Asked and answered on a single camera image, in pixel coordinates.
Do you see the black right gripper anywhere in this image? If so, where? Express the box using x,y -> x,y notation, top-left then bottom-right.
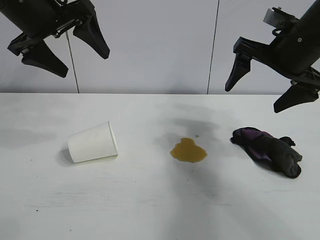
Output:
224,0 -> 320,114

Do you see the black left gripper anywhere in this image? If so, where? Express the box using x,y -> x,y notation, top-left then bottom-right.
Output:
0,0 -> 111,78

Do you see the purple and black cloth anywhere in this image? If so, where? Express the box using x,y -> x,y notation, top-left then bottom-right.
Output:
229,127 -> 303,179

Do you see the white paper cup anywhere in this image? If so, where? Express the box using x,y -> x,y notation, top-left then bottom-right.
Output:
67,121 -> 119,164

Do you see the brown liquid spill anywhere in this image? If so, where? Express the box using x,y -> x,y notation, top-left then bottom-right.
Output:
169,137 -> 208,164

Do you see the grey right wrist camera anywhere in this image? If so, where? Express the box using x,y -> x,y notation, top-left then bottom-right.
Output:
262,7 -> 300,33

